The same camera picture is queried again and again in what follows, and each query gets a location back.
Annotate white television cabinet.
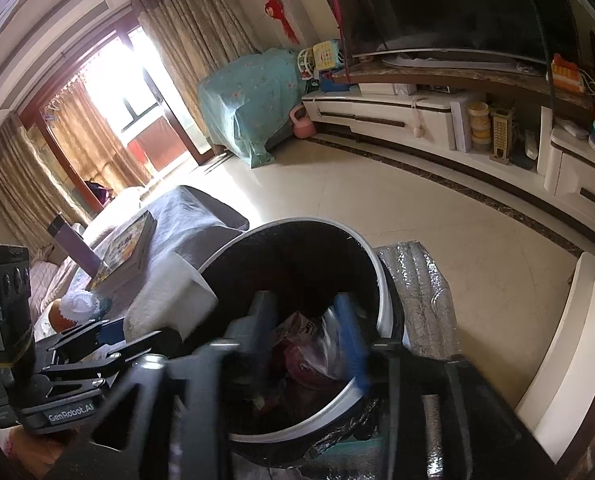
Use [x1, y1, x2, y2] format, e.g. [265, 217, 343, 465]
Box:
[300, 87, 595, 257]

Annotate stack of books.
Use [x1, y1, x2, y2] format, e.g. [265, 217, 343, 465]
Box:
[84, 210, 159, 292]

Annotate yellow activity toy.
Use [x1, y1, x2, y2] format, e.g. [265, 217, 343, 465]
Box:
[311, 38, 346, 69]

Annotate white red printed packet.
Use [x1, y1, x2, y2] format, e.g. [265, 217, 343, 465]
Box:
[276, 310, 324, 347]

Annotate yellow toy building model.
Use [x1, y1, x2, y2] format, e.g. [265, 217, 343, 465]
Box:
[488, 107, 517, 167]

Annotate orange toy piano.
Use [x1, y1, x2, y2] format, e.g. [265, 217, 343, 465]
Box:
[547, 53, 591, 96]

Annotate stacked yellow containers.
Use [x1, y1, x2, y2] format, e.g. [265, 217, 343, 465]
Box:
[466, 101, 493, 154]

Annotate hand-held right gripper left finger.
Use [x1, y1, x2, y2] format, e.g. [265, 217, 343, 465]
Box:
[48, 291, 279, 480]

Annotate white tissue paper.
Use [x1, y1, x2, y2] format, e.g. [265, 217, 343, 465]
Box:
[126, 252, 219, 334]

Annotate purple carton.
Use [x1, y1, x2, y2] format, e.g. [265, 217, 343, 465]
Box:
[46, 214, 102, 282]

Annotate teal covered furniture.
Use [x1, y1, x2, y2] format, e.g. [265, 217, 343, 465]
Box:
[198, 47, 309, 169]

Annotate blue toy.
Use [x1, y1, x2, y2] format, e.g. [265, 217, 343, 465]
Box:
[317, 70, 351, 94]

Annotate silver foil mat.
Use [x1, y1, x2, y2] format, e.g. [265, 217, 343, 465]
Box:
[375, 241, 459, 480]

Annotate white flat box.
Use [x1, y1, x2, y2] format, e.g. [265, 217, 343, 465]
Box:
[361, 82, 419, 96]

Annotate lavender table cloth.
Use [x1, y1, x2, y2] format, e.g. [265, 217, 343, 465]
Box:
[32, 185, 251, 332]

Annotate sheer orange curtain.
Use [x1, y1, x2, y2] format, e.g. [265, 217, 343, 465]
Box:
[46, 75, 154, 202]

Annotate brown sliding door frame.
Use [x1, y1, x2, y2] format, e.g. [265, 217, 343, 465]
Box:
[20, 14, 214, 182]

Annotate pink hanging charm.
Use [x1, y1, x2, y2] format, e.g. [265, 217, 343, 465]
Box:
[410, 97, 426, 139]

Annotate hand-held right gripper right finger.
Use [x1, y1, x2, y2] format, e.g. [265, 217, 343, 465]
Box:
[334, 294, 561, 480]

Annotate pink red packet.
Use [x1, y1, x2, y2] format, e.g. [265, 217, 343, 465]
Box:
[282, 340, 339, 392]

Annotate white bin with black liner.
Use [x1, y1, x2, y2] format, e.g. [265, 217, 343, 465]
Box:
[198, 217, 407, 467]

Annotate pink kettlebell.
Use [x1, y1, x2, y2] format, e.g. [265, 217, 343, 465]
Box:
[290, 105, 319, 140]

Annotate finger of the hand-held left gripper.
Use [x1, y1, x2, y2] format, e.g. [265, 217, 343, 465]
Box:
[34, 320, 126, 367]
[44, 329, 184, 389]

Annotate clear plastic wrapper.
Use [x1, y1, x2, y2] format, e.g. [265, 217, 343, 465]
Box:
[316, 306, 359, 382]

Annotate white cage ball toy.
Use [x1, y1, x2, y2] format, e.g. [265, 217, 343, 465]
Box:
[297, 47, 316, 81]

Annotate black curved television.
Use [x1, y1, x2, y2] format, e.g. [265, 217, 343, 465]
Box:
[305, 0, 584, 64]

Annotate beige patterned curtain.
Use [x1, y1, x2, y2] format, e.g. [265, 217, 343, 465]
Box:
[0, 114, 89, 262]
[132, 0, 264, 127]

